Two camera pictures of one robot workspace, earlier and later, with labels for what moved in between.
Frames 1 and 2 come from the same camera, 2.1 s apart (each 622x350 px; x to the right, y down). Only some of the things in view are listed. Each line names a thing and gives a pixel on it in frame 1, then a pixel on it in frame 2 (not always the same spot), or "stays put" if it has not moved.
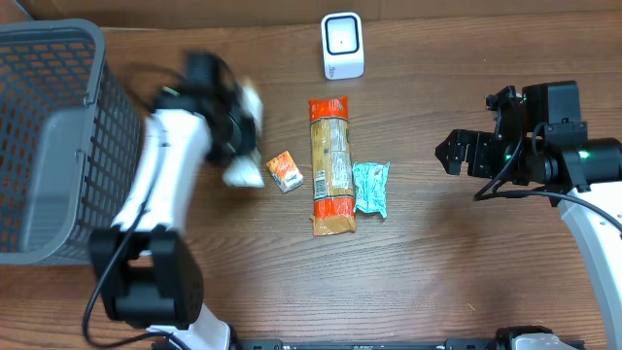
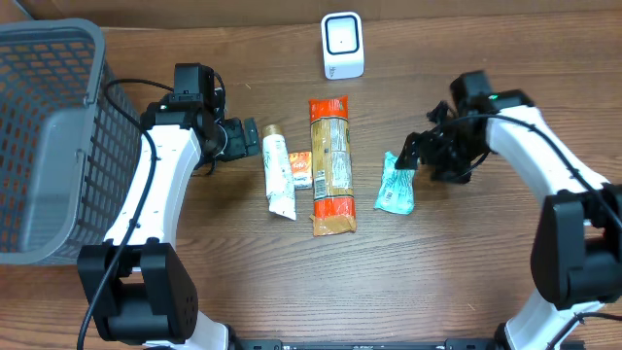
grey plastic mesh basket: (70, 137) stays put
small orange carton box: (286, 172) to (301, 169)
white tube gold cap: (247, 170) to (279, 172)
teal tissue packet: (370, 186) to (397, 192)
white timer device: (343, 45) stays put
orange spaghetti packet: (334, 209) stays put
